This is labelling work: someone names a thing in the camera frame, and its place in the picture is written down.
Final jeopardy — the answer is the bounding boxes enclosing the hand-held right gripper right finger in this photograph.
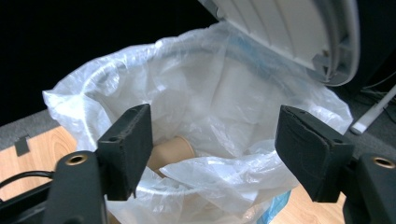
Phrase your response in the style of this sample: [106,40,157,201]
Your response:
[274,105,356,203]

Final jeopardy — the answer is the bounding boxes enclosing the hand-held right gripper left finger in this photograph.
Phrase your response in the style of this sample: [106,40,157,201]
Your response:
[95,103,154,202]

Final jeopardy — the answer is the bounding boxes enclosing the brown paper cup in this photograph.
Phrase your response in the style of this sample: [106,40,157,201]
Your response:
[146,134,197,179]

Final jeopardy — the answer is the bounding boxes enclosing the clear plastic trash bag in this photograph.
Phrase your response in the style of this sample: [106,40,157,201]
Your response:
[41,21,355,224]

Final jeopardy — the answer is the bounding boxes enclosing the white metal stand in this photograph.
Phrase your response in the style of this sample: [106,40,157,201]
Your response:
[349,83,396,135]

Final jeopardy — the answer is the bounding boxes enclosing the grey tape strip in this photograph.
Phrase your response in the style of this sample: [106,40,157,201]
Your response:
[13,134,32,157]

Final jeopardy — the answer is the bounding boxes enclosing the black floor cables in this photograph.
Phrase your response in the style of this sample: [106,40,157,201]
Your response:
[360,70,396,105]

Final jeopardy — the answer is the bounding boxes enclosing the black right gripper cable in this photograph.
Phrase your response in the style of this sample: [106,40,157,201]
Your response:
[0,169,56,190]

